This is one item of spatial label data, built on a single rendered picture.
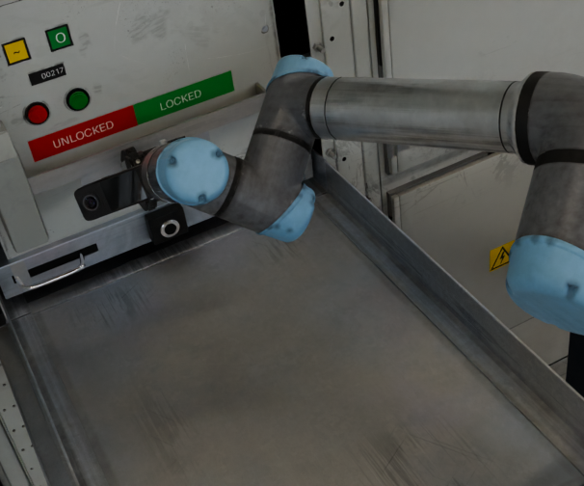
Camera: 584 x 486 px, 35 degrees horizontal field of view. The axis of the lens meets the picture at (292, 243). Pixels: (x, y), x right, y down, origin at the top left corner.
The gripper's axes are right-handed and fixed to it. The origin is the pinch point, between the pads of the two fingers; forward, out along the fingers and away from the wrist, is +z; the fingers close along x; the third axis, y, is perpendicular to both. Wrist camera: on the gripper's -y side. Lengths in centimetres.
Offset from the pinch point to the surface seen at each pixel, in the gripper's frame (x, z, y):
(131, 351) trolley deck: -22.6, -4.9, -9.3
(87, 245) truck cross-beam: -7.6, 9.3, -8.1
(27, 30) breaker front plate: 23.6, -7.3, -6.3
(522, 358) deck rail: -36, -37, 32
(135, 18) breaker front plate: 20.8, -5.7, 8.4
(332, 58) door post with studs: 6.3, -2.4, 36.1
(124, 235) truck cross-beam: -8.5, 9.8, -2.1
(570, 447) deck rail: -46, -45, 30
